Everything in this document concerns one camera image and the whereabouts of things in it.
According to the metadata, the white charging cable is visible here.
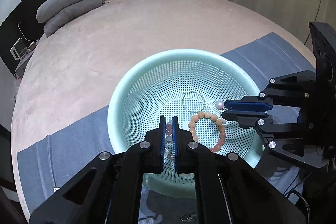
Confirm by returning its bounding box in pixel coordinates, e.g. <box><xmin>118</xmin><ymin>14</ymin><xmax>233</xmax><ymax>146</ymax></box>
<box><xmin>18</xmin><ymin>21</ymin><xmax>36</xmax><ymax>42</ymax></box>

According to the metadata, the beige bed cover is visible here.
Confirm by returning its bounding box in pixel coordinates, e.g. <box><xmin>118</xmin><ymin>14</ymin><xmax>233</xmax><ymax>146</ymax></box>
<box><xmin>11</xmin><ymin>0</ymin><xmax>315</xmax><ymax>218</ymax></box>

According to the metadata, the white bedside device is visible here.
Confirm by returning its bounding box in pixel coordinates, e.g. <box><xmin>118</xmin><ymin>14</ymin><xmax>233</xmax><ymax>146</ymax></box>
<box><xmin>10</xmin><ymin>38</ymin><xmax>38</xmax><ymax>61</ymax></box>

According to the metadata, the orange bead bracelet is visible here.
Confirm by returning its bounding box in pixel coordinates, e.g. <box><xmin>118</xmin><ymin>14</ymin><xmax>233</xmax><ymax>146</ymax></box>
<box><xmin>188</xmin><ymin>111</ymin><xmax>227</xmax><ymax>154</ymax></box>

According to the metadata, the mint green plastic basket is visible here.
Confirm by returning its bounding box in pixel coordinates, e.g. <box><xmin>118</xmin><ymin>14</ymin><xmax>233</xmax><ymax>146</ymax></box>
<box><xmin>107</xmin><ymin>49</ymin><xmax>263</xmax><ymax>198</ymax></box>

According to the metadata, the blue denim cloth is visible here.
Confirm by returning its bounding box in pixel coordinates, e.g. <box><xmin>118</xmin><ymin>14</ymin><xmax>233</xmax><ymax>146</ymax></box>
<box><xmin>16</xmin><ymin>32</ymin><xmax>317</xmax><ymax>224</ymax></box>

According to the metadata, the pearl drop earring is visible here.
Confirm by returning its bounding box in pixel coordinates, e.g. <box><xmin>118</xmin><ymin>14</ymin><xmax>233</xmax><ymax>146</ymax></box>
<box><xmin>215</xmin><ymin>101</ymin><xmax>226</xmax><ymax>111</ymax></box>

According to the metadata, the small silver charm earring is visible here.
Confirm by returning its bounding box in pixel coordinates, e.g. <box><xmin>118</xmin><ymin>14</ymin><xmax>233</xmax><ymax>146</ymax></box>
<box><xmin>180</xmin><ymin>214</ymin><xmax>198</xmax><ymax>222</ymax></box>

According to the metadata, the lower grey pillow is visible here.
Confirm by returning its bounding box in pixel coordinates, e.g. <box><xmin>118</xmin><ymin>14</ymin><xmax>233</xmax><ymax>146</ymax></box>
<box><xmin>44</xmin><ymin>0</ymin><xmax>102</xmax><ymax>37</ymax></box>

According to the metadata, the small silver hoop earring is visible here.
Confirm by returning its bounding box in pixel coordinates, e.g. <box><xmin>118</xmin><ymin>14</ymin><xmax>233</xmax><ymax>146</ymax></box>
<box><xmin>182</xmin><ymin>91</ymin><xmax>206</xmax><ymax>114</ymax></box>

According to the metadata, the pink bead necklace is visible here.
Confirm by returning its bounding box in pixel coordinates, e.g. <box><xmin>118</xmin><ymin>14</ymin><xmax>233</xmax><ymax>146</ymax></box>
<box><xmin>163</xmin><ymin>120</ymin><xmax>176</xmax><ymax>162</ymax></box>

